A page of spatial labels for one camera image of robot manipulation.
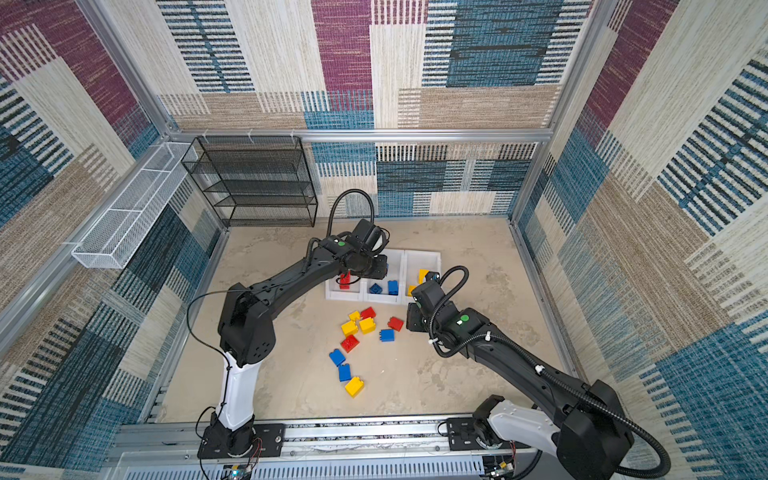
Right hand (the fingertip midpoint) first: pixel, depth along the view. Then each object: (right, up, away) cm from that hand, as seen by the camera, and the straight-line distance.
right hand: (418, 318), depth 82 cm
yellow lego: (+3, +10, +20) cm, 22 cm away
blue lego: (-12, +5, +17) cm, 22 cm away
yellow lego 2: (-1, +5, +13) cm, 14 cm away
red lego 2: (-19, -9, +7) cm, 22 cm away
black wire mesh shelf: (-56, +43, +28) cm, 76 cm away
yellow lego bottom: (-17, -18, -1) cm, 25 cm away
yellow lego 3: (-19, -5, +8) cm, 21 cm away
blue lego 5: (-20, -15, +2) cm, 25 cm away
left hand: (-8, +13, +8) cm, 18 cm away
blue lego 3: (-8, -7, +10) cm, 15 cm away
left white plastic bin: (-25, +5, +15) cm, 30 cm away
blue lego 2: (-6, +6, +17) cm, 19 cm away
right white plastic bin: (+1, +15, +18) cm, 23 cm away
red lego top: (-14, -1, +13) cm, 19 cm away
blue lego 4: (-22, -12, +5) cm, 26 cm away
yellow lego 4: (-14, -4, +9) cm, 18 cm away
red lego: (-6, -4, +12) cm, 14 cm away
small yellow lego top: (-18, -2, +12) cm, 22 cm away
